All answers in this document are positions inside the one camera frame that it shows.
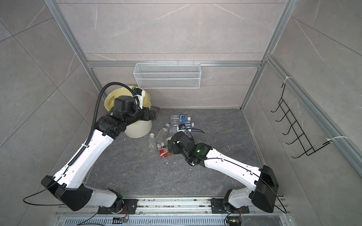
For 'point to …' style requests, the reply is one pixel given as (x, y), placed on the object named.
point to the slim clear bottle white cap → (152, 143)
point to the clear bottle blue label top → (177, 118)
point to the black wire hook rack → (295, 132)
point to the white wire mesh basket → (166, 76)
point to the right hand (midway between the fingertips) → (175, 141)
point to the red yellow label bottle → (163, 152)
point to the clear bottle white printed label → (160, 144)
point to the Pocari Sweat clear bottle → (173, 130)
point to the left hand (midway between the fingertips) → (150, 104)
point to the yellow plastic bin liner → (110, 99)
